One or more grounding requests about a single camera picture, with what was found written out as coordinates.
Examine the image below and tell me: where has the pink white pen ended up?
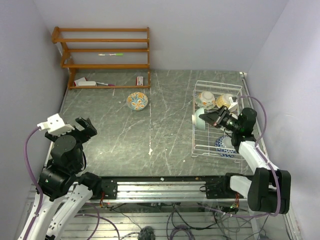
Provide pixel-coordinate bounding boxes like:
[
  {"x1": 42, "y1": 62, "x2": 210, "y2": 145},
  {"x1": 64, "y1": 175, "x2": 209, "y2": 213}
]
[{"x1": 96, "y1": 82, "x2": 115, "y2": 87}]

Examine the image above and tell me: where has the white case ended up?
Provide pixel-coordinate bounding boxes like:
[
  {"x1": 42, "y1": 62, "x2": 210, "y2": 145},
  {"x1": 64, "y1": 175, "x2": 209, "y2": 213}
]
[{"x1": 77, "y1": 81, "x2": 97, "y2": 87}]

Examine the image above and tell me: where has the red white small box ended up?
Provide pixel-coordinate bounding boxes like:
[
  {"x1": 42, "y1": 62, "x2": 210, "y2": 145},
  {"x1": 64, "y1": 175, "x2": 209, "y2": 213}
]
[{"x1": 73, "y1": 77, "x2": 88, "y2": 87}]

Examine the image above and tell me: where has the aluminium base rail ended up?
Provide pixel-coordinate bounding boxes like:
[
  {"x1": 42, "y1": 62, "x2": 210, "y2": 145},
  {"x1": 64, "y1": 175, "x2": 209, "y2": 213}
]
[{"x1": 103, "y1": 176, "x2": 235, "y2": 204}]

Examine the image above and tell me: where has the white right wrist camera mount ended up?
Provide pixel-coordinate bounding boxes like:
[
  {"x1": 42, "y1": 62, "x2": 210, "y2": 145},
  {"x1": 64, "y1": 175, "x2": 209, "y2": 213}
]
[{"x1": 228, "y1": 97, "x2": 239, "y2": 113}]

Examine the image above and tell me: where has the red patterned bowl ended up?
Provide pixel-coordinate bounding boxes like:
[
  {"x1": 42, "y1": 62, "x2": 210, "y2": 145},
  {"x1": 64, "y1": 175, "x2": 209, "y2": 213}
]
[{"x1": 214, "y1": 135, "x2": 237, "y2": 158}]

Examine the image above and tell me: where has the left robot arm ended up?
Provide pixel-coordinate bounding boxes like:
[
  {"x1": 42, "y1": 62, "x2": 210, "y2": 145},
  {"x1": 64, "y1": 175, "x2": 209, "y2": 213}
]
[{"x1": 18, "y1": 113, "x2": 102, "y2": 240}]

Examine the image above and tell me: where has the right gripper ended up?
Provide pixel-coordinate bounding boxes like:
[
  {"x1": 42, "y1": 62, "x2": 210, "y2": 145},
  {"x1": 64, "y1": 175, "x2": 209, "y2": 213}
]
[{"x1": 199, "y1": 105, "x2": 241, "y2": 133}]

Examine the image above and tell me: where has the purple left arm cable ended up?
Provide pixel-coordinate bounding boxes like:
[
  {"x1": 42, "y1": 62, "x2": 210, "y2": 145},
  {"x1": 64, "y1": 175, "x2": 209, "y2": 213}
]
[{"x1": 18, "y1": 127, "x2": 47, "y2": 240}]

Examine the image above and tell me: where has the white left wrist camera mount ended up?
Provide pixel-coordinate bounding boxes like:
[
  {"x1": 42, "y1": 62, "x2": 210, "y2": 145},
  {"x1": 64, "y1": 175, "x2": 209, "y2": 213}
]
[{"x1": 37, "y1": 113, "x2": 75, "y2": 136}]

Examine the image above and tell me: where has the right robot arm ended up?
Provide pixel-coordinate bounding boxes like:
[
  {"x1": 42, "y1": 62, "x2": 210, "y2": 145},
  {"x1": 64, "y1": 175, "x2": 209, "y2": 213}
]
[{"x1": 192, "y1": 106, "x2": 292, "y2": 216}]

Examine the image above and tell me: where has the wooden shelf rack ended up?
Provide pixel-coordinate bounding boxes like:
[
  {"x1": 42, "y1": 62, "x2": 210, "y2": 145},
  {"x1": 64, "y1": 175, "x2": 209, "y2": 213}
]
[{"x1": 51, "y1": 26, "x2": 151, "y2": 90}]

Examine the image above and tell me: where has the floor cable bundle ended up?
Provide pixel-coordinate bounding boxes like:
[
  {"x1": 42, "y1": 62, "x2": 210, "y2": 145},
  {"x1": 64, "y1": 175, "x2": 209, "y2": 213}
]
[{"x1": 59, "y1": 199, "x2": 281, "y2": 240}]

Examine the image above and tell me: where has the red white card box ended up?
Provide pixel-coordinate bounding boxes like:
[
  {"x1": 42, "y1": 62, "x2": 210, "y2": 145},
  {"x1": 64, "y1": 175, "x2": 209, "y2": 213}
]
[{"x1": 136, "y1": 76, "x2": 144, "y2": 86}]

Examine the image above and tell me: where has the white wire dish rack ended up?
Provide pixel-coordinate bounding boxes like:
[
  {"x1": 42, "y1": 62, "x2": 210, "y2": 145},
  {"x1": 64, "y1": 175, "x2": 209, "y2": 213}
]
[{"x1": 191, "y1": 80, "x2": 243, "y2": 161}]

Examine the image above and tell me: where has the blue orange floral bowl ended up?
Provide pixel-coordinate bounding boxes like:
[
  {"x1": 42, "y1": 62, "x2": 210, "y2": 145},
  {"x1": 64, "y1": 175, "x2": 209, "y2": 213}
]
[{"x1": 126, "y1": 92, "x2": 149, "y2": 111}]

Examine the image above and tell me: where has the green white pen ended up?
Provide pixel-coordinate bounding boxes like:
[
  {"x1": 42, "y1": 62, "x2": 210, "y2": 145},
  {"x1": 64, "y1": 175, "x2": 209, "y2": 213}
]
[{"x1": 98, "y1": 53, "x2": 124, "y2": 57}]

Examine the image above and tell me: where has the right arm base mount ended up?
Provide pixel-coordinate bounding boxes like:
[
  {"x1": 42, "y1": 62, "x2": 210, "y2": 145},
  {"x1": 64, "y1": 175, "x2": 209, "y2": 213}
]
[{"x1": 199, "y1": 177, "x2": 236, "y2": 200}]

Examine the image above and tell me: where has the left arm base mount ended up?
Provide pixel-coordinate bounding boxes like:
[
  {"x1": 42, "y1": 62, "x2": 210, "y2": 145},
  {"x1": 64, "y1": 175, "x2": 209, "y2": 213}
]
[{"x1": 92, "y1": 178, "x2": 118, "y2": 200}]

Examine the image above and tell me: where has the light teal bowl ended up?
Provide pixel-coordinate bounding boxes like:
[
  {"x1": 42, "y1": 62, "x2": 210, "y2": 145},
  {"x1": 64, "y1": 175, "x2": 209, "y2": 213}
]
[{"x1": 191, "y1": 107, "x2": 206, "y2": 131}]

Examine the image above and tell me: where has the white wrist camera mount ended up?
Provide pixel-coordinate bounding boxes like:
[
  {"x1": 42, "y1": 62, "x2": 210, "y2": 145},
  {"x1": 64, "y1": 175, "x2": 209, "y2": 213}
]
[
  {"x1": 37, "y1": 113, "x2": 75, "y2": 136},
  {"x1": 228, "y1": 97, "x2": 239, "y2": 113}
]

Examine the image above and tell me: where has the yellow sun blue rim bowl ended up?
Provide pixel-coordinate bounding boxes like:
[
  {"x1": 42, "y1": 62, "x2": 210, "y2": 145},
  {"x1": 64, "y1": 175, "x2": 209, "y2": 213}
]
[{"x1": 215, "y1": 93, "x2": 234, "y2": 109}]

